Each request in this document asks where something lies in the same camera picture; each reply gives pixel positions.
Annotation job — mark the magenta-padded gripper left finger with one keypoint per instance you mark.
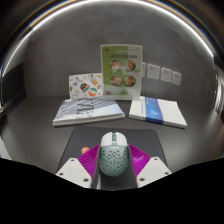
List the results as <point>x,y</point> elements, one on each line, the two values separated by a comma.
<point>73,171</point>

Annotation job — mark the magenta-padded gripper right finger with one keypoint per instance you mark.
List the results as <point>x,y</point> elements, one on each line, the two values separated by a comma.
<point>153,170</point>

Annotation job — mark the white and green computer mouse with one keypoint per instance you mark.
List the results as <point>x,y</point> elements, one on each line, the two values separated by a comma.
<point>114,156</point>

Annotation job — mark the black printed mouse pad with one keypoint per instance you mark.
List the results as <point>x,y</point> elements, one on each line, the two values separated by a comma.
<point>146,140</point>

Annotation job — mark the white book with blue band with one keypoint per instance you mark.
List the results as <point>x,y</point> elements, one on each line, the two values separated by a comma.
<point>158,111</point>

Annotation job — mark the grey striped book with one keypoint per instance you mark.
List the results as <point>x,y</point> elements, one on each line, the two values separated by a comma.
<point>88,110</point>

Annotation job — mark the white card with colourful stickers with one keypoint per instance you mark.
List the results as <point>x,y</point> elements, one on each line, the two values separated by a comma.
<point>85,86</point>

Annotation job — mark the green menu sign stand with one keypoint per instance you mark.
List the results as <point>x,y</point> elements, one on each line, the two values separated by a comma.
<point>121,70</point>

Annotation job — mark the white wall socket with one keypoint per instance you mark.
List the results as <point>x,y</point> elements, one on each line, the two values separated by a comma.
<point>144,70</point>
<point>153,71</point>
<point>176,78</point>
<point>166,75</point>

